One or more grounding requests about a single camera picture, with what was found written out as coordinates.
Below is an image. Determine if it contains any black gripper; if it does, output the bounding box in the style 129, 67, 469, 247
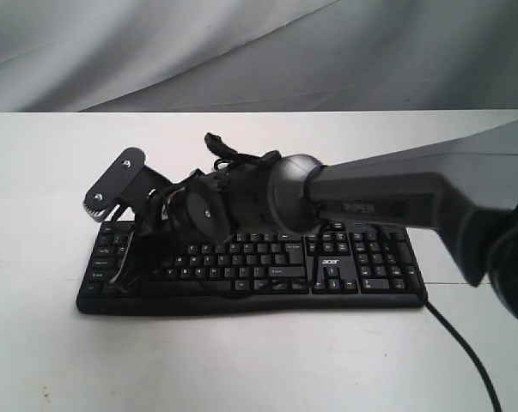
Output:
110, 165, 276, 294

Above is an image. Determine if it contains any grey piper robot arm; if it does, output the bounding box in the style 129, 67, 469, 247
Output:
109, 120, 518, 319

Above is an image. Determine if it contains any black acer keyboard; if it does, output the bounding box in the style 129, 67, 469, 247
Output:
76, 221, 428, 317

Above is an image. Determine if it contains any grey backdrop cloth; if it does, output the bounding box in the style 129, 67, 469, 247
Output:
0, 1, 518, 112

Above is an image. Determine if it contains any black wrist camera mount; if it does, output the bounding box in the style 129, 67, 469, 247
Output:
83, 148, 171, 223

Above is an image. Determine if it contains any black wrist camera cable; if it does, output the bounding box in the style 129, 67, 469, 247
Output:
204, 131, 281, 173

